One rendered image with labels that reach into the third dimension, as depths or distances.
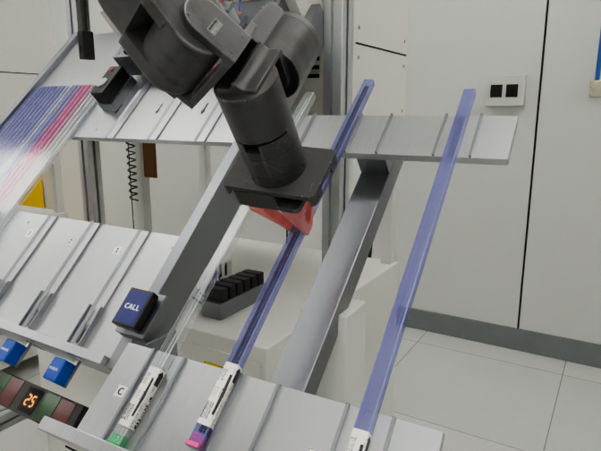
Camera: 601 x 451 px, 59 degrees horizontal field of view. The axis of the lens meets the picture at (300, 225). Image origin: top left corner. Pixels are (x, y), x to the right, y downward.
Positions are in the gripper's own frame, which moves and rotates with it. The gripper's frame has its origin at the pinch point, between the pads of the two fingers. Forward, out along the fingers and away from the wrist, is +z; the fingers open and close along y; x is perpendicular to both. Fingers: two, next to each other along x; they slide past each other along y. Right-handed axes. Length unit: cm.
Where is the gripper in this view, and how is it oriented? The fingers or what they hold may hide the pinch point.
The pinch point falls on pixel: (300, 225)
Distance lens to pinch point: 59.3
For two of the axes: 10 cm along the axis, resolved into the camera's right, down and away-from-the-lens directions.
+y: -9.0, -1.5, 4.2
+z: 2.4, 6.3, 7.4
